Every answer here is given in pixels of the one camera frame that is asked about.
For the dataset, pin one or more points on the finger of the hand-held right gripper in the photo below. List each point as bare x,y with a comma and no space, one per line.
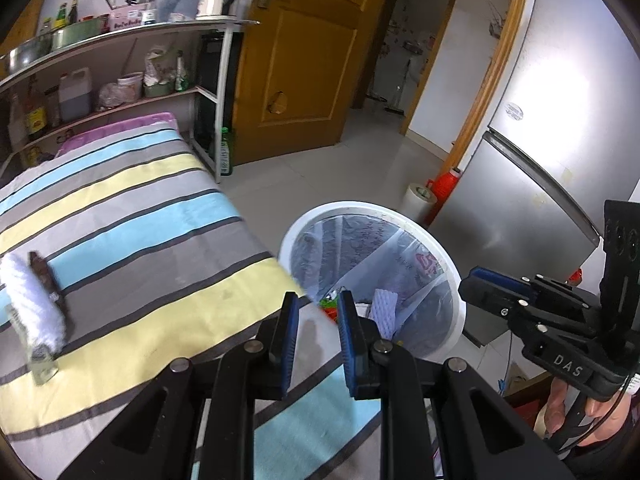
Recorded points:
495,300
500,278

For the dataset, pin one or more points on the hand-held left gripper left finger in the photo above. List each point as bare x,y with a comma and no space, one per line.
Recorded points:
289,345

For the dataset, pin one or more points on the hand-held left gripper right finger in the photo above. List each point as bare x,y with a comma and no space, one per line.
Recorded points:
349,350

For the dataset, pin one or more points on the clear plastic bin liner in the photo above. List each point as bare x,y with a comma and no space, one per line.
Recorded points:
360,255

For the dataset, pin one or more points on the white round trash bin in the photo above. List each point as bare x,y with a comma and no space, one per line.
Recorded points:
350,207

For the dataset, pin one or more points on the person's right hand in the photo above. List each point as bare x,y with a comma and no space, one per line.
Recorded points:
555,410

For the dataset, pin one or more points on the green yellow wrapper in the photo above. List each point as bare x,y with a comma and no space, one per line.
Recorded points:
330,304

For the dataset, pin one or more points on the pale quilted packet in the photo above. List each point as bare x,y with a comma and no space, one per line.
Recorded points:
385,312

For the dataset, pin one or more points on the red thermos flask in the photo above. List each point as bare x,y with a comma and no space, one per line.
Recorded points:
444,190

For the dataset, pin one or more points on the white cylinder roll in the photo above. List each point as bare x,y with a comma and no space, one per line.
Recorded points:
419,204

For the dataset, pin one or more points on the silver refrigerator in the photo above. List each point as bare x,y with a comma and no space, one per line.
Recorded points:
545,135

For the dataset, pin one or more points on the green glass floor bottle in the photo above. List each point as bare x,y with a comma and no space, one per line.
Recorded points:
226,155

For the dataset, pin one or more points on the small glass bottle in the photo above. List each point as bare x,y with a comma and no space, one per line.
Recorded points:
44,367

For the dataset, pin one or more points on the brown snack wrapper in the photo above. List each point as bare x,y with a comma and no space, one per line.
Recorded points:
45,280

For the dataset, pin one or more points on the black cabinet appliance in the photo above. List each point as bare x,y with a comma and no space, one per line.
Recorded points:
210,95

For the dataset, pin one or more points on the purple plastic lid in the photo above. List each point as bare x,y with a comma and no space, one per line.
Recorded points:
120,127

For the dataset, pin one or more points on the wooden door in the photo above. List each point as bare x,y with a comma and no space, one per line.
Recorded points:
310,70

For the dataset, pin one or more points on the pale green bowl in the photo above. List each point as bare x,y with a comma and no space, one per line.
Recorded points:
159,91

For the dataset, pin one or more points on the green bottle white label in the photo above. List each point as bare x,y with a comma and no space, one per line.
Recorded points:
182,75

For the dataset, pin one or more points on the white plastic tub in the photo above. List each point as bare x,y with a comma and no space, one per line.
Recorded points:
130,88

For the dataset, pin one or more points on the crumpled clear plastic bag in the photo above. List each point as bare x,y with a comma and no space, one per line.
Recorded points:
107,97

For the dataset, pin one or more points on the white printed bag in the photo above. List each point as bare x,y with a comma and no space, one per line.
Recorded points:
157,67

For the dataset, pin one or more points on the dark liquid plastic jug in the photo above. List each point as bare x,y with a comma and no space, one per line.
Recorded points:
75,97

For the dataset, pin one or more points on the brown glass jar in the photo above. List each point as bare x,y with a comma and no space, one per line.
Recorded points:
53,109

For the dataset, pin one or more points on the soy sauce bottle yellow label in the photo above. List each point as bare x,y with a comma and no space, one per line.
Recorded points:
36,115

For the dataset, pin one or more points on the white metal shelf rack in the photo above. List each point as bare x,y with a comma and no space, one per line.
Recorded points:
150,27

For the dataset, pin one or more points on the clear tall bottle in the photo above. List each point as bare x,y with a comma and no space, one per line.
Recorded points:
17,122

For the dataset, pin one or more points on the clear plastic storage box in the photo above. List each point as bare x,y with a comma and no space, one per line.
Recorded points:
175,5

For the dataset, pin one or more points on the green enamel pot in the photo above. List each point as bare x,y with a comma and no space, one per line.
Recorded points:
77,35

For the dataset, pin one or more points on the steel mixing bowl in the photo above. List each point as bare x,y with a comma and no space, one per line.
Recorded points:
22,57

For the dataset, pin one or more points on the dark sauce bottle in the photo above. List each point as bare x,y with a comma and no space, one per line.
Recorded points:
73,12

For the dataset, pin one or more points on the small clear sauce bottle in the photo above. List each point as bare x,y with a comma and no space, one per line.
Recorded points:
47,26

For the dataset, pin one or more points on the green glass sauce bottle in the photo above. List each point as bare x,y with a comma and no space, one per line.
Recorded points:
60,16

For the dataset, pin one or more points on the wooden cutting board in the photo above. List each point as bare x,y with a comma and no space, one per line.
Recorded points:
30,15

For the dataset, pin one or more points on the wooden door frame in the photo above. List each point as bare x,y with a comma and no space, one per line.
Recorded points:
505,40

